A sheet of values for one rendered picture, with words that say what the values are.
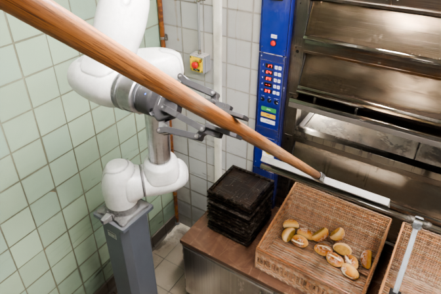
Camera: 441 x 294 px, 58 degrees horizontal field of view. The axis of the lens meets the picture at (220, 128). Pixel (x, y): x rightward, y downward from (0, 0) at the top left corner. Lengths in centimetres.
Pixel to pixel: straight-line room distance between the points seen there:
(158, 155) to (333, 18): 100
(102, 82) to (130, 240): 124
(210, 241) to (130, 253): 52
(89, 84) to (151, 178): 97
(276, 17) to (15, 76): 120
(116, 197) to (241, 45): 101
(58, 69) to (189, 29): 77
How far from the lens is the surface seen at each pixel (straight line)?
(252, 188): 226
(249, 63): 218
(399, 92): 196
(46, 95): 198
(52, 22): 40
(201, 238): 239
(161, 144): 169
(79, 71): 93
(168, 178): 181
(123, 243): 201
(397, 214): 183
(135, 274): 219
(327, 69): 202
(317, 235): 231
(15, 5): 38
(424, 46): 187
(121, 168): 180
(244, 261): 228
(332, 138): 219
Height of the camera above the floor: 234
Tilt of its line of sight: 32 degrees down
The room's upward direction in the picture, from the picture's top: straight up
